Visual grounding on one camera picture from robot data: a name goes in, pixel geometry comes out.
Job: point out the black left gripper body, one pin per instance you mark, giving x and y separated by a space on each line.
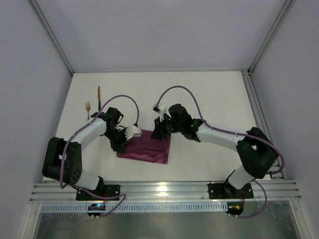
120 143

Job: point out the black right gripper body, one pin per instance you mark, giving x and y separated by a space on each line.
162 128

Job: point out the purple cloth napkin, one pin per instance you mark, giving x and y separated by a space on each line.
147 149

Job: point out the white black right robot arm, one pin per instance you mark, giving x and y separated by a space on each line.
255 151

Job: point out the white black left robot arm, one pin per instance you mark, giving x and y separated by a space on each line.
63 159

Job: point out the left controller board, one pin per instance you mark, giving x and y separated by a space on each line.
96 210

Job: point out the controller board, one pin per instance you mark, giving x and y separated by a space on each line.
96 210
234 210

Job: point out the right controller board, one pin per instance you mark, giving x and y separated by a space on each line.
234 210

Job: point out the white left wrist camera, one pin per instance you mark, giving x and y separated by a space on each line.
133 131

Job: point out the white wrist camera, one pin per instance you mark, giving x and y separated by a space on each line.
161 110
133 131

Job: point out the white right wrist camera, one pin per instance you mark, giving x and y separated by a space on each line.
161 110

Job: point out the gold fork black handle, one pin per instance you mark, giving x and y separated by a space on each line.
87 107

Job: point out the gold knife black handle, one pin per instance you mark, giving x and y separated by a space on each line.
99 98

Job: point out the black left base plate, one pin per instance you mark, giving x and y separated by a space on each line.
109 190

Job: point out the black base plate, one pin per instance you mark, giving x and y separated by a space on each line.
109 190
223 190

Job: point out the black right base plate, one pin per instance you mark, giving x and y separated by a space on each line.
223 190

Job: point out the slotted grey cable duct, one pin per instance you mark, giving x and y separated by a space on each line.
163 207

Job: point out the aluminium right side rail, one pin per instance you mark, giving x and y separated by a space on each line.
260 120

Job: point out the aluminium rail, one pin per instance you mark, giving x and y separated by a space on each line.
260 120
171 191

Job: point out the aluminium front rail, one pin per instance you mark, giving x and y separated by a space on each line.
171 191

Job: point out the left corner frame post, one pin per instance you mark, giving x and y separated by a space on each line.
51 35

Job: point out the corner frame post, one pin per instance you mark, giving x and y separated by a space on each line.
271 33
51 35

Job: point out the right corner frame post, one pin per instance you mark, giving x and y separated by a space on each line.
271 33

